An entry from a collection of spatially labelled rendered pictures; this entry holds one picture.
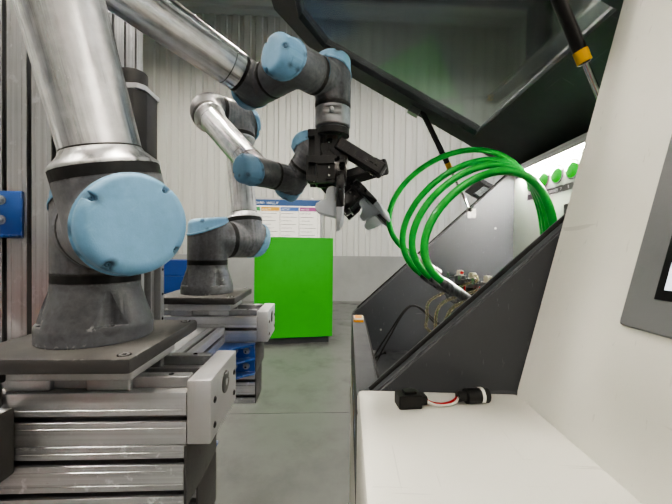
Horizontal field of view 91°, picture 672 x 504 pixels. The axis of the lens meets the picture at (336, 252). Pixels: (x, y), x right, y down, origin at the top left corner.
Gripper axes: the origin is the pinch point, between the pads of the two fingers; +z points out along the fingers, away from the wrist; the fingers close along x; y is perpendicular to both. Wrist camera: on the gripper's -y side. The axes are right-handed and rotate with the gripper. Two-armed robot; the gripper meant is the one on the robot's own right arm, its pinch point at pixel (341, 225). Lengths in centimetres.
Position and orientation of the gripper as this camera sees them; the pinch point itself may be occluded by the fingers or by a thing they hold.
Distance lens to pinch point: 69.5
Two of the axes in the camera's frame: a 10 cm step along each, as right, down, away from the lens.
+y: -10.0, -0.1, 0.4
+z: -0.1, 10.0, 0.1
